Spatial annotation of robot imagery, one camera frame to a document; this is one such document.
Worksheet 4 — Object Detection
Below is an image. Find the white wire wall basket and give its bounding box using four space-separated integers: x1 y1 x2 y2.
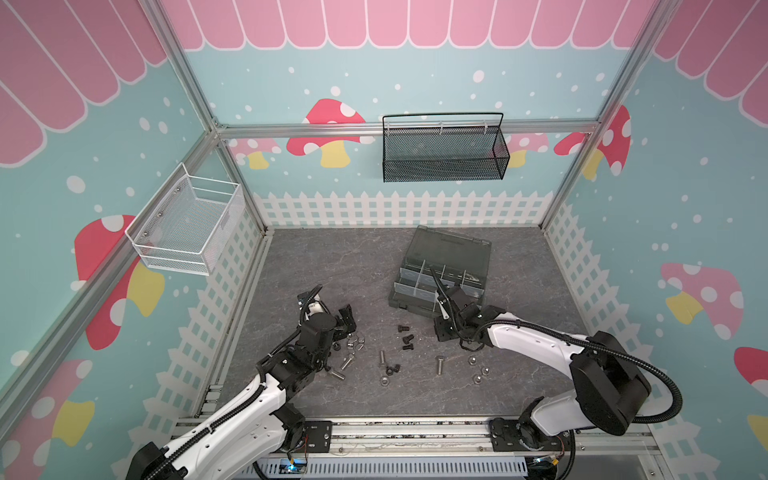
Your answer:
125 164 245 276

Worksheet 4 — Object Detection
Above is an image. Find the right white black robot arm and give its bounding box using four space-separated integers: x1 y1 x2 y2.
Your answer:
435 280 684 451

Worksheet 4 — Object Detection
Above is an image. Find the silver wing nut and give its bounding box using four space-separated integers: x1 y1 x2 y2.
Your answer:
346 333 365 351

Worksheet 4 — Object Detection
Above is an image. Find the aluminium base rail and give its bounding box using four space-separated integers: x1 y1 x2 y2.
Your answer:
307 416 661 458

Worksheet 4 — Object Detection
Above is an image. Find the black mesh wall basket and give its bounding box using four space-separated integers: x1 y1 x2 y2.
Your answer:
381 112 511 183

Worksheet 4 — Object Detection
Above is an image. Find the grey plastic organizer box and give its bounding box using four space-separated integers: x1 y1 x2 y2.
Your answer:
388 226 492 318

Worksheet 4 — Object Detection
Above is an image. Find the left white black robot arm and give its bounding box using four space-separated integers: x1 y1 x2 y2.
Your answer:
126 284 356 479

